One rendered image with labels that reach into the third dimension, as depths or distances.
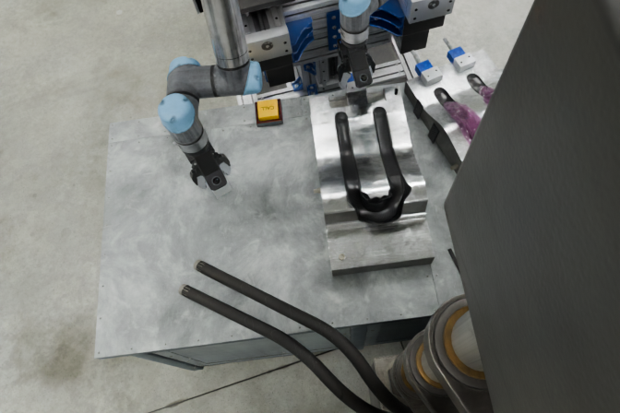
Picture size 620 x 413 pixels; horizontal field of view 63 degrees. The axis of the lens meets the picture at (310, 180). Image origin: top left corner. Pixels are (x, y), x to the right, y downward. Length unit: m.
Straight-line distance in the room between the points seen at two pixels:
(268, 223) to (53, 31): 2.16
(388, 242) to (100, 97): 1.94
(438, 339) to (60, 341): 2.02
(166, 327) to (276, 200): 0.44
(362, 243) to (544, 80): 1.15
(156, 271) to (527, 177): 1.30
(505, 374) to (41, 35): 3.16
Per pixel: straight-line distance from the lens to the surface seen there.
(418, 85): 1.53
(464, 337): 0.50
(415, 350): 0.82
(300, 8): 1.60
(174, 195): 1.49
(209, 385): 2.17
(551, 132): 0.17
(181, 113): 1.12
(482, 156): 0.23
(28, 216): 2.70
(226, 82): 1.18
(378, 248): 1.29
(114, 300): 1.46
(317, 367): 1.20
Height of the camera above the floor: 2.10
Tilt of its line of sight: 65 degrees down
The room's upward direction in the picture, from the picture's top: 10 degrees counter-clockwise
